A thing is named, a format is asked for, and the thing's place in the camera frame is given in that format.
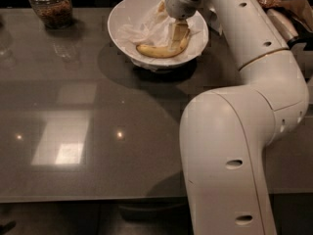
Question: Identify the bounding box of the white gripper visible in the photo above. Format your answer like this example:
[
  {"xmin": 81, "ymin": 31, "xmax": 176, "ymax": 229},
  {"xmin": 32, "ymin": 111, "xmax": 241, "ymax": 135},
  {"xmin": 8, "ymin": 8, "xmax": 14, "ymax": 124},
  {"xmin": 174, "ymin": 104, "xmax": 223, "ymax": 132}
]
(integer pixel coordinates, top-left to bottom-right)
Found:
[{"xmin": 157, "ymin": 0, "xmax": 201, "ymax": 49}]

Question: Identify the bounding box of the yellow banana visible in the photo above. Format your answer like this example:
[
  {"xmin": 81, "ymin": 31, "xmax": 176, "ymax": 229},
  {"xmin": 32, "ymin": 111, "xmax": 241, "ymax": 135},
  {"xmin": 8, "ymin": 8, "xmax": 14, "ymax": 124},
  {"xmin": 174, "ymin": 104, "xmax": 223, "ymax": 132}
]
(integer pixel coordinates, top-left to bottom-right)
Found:
[{"xmin": 136, "ymin": 30, "xmax": 190, "ymax": 59}]

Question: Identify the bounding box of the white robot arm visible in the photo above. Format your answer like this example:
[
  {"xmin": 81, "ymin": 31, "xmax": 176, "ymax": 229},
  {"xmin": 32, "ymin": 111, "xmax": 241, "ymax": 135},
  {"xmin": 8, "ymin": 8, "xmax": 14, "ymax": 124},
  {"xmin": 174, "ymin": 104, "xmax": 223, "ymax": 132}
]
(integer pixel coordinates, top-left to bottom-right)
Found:
[{"xmin": 165, "ymin": 0, "xmax": 309, "ymax": 235}]

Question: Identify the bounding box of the white bowl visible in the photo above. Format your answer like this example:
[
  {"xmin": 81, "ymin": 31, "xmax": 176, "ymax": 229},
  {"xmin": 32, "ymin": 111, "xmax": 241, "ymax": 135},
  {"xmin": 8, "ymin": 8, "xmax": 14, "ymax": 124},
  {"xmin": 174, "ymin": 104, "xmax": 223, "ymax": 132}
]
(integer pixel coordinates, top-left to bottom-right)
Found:
[{"xmin": 107, "ymin": 0, "xmax": 209, "ymax": 71}]

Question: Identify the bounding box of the white plastic bag liner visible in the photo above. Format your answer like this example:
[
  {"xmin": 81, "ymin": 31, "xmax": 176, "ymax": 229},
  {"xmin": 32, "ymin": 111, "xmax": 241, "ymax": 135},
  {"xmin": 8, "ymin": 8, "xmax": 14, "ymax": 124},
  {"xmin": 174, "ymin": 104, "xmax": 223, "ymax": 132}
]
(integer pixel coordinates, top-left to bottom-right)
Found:
[{"xmin": 115, "ymin": 0, "xmax": 203, "ymax": 72}]

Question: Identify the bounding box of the glass jar with nuts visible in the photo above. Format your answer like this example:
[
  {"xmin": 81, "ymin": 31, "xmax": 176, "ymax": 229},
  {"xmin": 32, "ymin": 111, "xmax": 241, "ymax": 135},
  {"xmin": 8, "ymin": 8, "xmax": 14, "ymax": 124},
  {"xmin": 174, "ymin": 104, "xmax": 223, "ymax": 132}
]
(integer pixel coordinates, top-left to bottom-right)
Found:
[{"xmin": 28, "ymin": 0, "xmax": 72, "ymax": 28}]

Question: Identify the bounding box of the brown paper bag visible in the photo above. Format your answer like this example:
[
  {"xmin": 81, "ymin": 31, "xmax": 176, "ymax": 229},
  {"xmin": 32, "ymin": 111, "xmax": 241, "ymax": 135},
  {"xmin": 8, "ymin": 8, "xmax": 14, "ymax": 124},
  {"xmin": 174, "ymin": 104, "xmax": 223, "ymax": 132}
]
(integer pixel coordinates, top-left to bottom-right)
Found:
[{"xmin": 273, "ymin": 0, "xmax": 313, "ymax": 32}]

